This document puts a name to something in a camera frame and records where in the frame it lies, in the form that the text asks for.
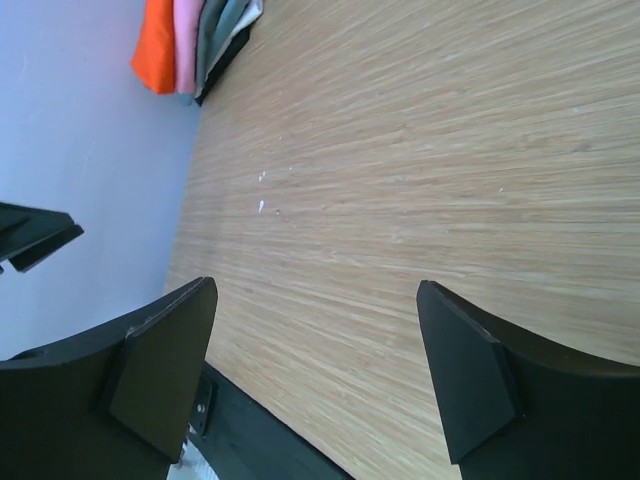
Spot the teal folded t shirt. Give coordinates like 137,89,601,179
179,0,251,109

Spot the pink folded t shirt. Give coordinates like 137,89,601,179
173,0,204,94

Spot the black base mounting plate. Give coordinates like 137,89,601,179
189,364,351,479

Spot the grey folded t shirt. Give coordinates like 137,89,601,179
194,0,227,96

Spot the black folded t shirt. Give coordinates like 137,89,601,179
195,26,252,106

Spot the white folded t shirt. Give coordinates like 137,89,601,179
206,1,263,79

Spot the orange folded t shirt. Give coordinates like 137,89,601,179
130,0,175,95

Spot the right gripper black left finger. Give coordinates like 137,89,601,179
1,277,218,479

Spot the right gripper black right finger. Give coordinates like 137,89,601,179
416,281,639,479

